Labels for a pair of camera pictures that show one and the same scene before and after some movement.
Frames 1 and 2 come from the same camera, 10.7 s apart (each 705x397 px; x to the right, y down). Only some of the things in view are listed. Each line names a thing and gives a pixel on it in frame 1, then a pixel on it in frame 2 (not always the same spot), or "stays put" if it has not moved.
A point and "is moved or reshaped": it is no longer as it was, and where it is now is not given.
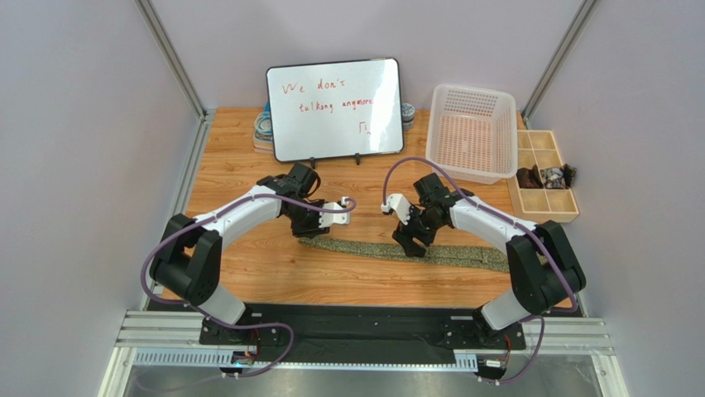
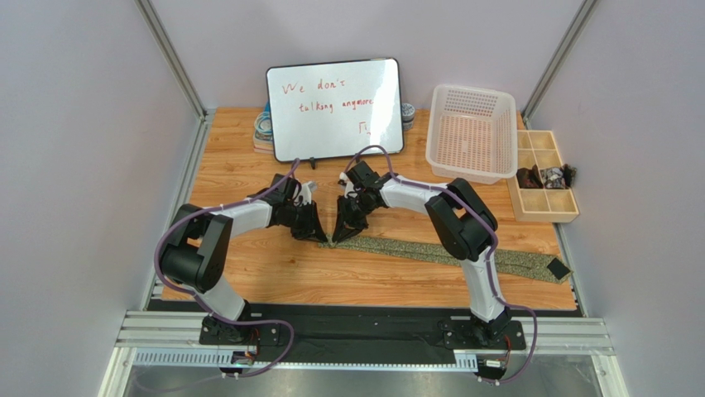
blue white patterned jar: (408, 116) stays put
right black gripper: (417, 230) to (353, 205)
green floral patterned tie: (462, 255) is moved or reshaped
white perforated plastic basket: (472, 131) stays put
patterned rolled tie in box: (558, 178) stays put
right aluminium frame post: (556, 63) stays put
